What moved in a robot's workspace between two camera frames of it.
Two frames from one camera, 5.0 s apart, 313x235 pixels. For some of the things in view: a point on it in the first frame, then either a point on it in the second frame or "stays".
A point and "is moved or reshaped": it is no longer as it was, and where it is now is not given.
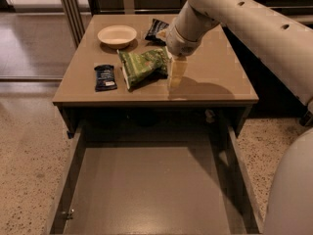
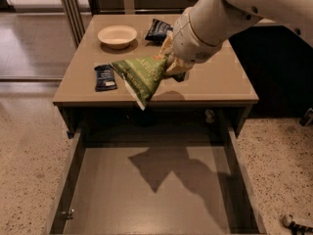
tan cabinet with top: (117, 71) stays
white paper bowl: (116, 36) stays
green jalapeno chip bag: (144, 68) is moved or reshaped
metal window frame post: (71, 8) stays
